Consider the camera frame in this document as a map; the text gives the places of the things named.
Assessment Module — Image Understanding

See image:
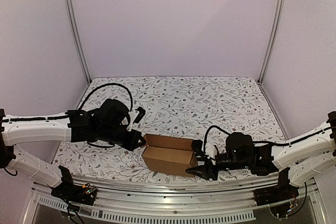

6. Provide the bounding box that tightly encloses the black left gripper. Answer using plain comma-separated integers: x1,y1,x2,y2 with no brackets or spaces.
97,125,146,152

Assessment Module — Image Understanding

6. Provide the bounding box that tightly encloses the brown cardboard box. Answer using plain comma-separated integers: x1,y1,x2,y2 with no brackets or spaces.
142,134,198,178

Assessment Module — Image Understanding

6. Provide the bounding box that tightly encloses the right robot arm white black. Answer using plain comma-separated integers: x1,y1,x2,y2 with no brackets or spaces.
186,112,335,201

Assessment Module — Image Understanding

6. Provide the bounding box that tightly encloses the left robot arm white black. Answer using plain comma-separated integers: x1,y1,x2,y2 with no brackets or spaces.
1,99,146,200

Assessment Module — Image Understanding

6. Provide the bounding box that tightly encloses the floral patterned table mat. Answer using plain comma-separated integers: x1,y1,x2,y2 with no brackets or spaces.
53,77,285,184

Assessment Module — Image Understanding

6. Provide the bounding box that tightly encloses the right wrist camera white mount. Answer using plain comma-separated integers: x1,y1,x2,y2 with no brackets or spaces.
191,140,219,161

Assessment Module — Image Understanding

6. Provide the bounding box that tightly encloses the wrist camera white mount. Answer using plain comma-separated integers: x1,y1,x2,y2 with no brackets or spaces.
126,107,145,132
191,140,219,161

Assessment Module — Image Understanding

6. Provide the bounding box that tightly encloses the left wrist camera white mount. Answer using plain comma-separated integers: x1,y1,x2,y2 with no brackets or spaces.
126,107,145,132

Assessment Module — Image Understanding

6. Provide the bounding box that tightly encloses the black right camera cable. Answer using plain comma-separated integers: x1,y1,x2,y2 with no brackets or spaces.
203,125,233,148

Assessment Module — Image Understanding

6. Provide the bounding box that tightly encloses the black camera cable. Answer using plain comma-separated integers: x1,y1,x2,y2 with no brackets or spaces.
77,83,133,113
203,125,233,148

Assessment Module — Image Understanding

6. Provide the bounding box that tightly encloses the curved aluminium rail base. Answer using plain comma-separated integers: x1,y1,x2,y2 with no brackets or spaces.
23,175,329,223

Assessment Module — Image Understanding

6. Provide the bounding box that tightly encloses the black left camera cable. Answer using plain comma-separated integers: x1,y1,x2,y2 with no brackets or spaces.
77,83,133,113

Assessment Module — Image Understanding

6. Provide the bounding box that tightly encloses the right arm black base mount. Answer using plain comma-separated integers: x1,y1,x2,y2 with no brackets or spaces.
254,168,299,219

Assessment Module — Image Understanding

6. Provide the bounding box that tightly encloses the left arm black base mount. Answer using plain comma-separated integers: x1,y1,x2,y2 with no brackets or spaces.
51,166,97,206

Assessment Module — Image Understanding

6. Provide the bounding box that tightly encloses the left aluminium corner post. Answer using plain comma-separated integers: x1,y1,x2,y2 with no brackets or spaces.
64,0,92,83

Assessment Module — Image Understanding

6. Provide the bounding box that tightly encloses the aluminium corner post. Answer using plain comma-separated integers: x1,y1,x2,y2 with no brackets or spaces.
257,0,285,86
64,0,92,83

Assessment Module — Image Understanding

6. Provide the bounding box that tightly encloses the right aluminium corner post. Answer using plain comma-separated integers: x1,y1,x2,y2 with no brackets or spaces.
257,0,285,86

